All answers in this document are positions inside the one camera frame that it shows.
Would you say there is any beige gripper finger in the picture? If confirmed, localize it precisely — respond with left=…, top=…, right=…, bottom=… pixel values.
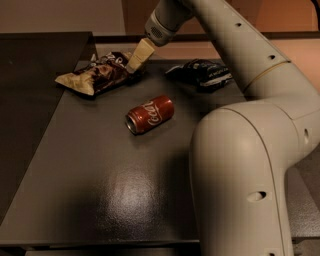
left=126, top=38, right=155, bottom=74

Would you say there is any brown chip bag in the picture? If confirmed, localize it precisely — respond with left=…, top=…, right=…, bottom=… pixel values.
left=55, top=52, right=142, bottom=96

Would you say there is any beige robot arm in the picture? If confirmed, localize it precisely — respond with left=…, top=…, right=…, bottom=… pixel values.
left=145, top=0, right=320, bottom=256

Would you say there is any blue chip bag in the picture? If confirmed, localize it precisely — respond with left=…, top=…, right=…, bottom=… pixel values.
left=165, top=59, right=233, bottom=92

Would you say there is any red Coca-Cola can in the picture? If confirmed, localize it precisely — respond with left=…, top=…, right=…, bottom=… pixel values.
left=126, top=95, right=174, bottom=135

